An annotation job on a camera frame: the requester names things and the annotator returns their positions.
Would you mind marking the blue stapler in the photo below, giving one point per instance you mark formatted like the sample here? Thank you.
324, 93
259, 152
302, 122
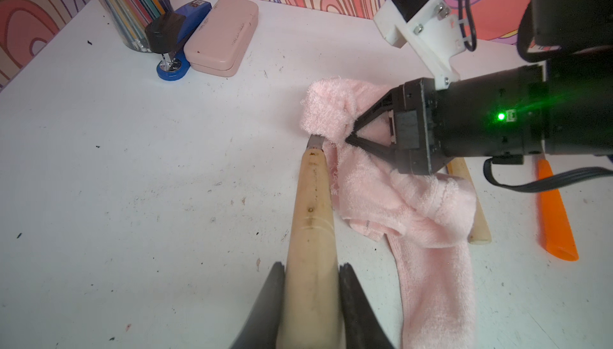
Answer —
168, 34

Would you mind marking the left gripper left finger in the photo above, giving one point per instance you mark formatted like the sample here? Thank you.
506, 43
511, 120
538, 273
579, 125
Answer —
262, 325

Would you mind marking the pink case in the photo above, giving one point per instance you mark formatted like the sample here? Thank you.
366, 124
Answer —
219, 44

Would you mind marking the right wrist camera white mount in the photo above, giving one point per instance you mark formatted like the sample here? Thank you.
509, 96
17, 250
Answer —
430, 28

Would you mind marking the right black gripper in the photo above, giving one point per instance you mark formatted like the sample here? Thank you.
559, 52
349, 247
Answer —
497, 115

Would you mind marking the orange handled sickle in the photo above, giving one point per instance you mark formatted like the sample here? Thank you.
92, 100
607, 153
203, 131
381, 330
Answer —
557, 237

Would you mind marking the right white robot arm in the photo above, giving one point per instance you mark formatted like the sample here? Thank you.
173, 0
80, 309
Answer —
563, 106

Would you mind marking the wooden handled sickle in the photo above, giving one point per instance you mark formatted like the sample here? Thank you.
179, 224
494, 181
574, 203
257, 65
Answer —
312, 315
480, 233

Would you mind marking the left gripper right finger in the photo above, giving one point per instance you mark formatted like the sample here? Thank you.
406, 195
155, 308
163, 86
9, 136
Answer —
362, 330

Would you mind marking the pink rag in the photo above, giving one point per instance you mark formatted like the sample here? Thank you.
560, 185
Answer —
425, 219

